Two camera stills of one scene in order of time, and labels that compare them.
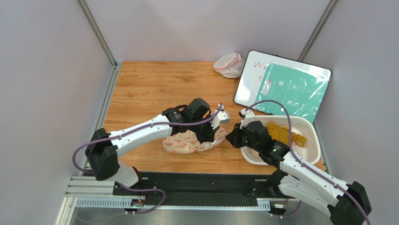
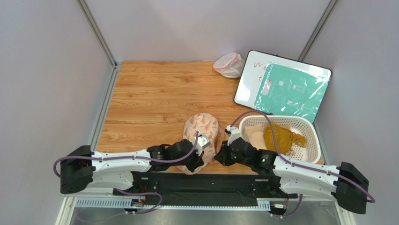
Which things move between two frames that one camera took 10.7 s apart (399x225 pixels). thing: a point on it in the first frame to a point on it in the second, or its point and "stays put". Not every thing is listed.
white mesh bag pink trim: x=231 y=65 stays put
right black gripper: x=236 y=137 to x=225 y=153
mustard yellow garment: x=281 y=133 stays put
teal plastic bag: x=301 y=90 stays put
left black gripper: x=209 y=136 to x=198 y=161
